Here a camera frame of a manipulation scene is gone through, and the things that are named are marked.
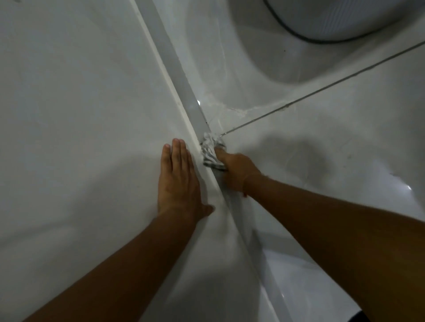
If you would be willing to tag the person's left hand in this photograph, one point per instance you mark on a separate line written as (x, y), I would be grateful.
(179, 189)

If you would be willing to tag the person's right hand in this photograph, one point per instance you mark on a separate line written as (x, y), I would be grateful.
(237, 172)

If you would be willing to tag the person's right fingers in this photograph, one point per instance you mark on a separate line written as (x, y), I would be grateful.
(221, 157)

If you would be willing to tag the person's left little finger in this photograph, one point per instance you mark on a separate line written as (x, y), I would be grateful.
(165, 161)

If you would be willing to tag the person's left middle finger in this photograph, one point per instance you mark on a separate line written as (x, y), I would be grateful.
(183, 157)

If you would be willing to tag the person's left thumb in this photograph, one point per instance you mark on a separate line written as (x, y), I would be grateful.
(207, 210)

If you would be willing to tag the grey striped cleaning cloth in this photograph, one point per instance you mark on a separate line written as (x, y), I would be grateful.
(211, 151)

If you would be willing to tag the person's right forearm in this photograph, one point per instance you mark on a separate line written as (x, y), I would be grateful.
(338, 239)

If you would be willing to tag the person's left forearm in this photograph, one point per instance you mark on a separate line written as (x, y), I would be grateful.
(126, 272)

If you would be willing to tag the grey baseboard strip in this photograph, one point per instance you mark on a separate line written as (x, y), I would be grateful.
(186, 86)

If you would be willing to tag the white round appliance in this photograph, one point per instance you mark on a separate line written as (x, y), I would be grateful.
(332, 16)

